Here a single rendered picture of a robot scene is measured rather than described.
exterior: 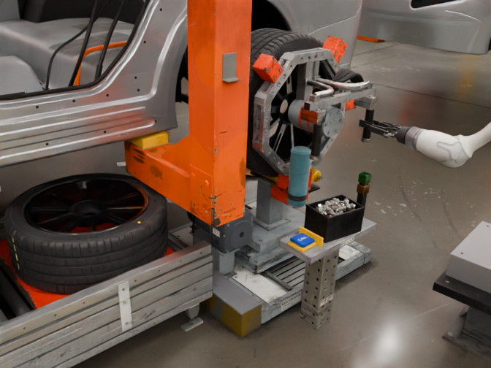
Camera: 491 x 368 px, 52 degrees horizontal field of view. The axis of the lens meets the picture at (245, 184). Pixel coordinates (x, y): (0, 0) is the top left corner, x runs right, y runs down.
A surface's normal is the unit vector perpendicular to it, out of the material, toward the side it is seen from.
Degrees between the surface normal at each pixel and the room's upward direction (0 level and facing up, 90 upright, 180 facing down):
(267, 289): 0
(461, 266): 90
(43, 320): 90
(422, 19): 91
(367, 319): 0
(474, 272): 90
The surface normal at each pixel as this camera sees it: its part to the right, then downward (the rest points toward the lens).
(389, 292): 0.04, -0.90
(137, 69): 0.66, 0.34
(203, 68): -0.75, 0.26
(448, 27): -0.25, 0.51
